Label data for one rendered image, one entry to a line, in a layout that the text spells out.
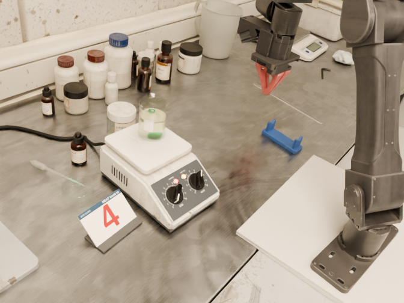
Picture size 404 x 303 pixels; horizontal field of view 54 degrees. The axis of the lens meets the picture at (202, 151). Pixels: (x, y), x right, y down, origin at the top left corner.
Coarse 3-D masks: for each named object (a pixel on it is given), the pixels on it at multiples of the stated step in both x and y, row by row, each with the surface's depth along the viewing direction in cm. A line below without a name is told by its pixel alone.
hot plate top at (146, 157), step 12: (120, 132) 74; (132, 132) 74; (168, 132) 76; (108, 144) 71; (120, 144) 71; (132, 144) 72; (144, 144) 72; (156, 144) 73; (168, 144) 73; (180, 144) 74; (132, 156) 69; (144, 156) 69; (156, 156) 70; (168, 156) 70; (180, 156) 72; (144, 168) 67; (156, 168) 68
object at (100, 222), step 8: (112, 200) 67; (120, 200) 68; (104, 208) 66; (112, 208) 67; (120, 208) 68; (128, 208) 69; (88, 216) 64; (96, 216) 65; (104, 216) 66; (112, 216) 66; (120, 216) 67; (128, 216) 68; (88, 224) 63; (96, 224) 64; (104, 224) 65; (112, 224) 66; (120, 224) 67; (96, 232) 64; (104, 232) 65; (96, 240) 63
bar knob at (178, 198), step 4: (180, 184) 68; (168, 188) 68; (172, 188) 69; (176, 188) 68; (180, 188) 68; (168, 192) 68; (172, 192) 68; (176, 192) 67; (180, 192) 67; (168, 196) 68; (172, 196) 68; (176, 196) 67; (180, 196) 67; (172, 200) 68; (176, 200) 67; (180, 200) 68
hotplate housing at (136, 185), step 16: (112, 160) 71; (176, 160) 73; (192, 160) 74; (112, 176) 73; (128, 176) 70; (144, 176) 68; (160, 176) 69; (128, 192) 72; (144, 192) 68; (144, 208) 70; (160, 208) 67; (176, 224) 67
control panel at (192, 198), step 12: (180, 168) 72; (192, 168) 73; (168, 180) 69; (180, 180) 71; (204, 180) 73; (156, 192) 67; (192, 192) 71; (204, 192) 72; (168, 204) 67; (180, 204) 68; (192, 204) 70; (180, 216) 68
